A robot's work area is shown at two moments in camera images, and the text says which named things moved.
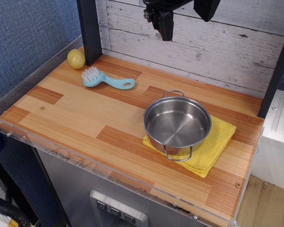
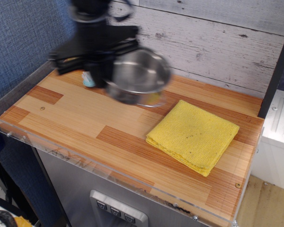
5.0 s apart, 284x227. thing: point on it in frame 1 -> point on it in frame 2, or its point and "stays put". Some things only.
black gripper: [153, 6] -> [94, 44]
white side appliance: [273, 161] stays put
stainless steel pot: [174, 123] -> [140, 76]
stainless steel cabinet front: [71, 185] stays put
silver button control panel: [108, 211] stays put
